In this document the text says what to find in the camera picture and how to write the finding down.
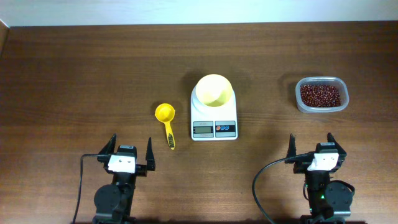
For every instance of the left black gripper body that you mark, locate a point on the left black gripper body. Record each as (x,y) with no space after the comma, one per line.
(141,171)

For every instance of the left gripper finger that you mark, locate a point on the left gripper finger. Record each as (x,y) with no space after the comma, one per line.
(149,153)
(110,146)

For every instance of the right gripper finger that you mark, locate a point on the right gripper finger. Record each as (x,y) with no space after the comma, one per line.
(331,139)
(292,151)

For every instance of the red beans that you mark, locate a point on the red beans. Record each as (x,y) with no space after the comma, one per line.
(320,96)

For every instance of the yellow measuring scoop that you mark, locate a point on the yellow measuring scoop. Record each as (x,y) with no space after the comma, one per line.
(165,114)

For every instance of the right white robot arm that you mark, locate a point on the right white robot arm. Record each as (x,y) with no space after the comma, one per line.
(329,200)

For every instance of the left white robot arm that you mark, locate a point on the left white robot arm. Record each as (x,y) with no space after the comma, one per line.
(113,201)

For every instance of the white digital kitchen scale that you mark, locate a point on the white digital kitchen scale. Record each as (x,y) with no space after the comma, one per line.
(213,123)

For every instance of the yellow plastic bowl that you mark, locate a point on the yellow plastic bowl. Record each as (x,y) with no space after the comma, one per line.
(214,90)

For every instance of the clear plastic food container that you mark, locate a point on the clear plastic food container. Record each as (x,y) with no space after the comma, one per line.
(338,83)

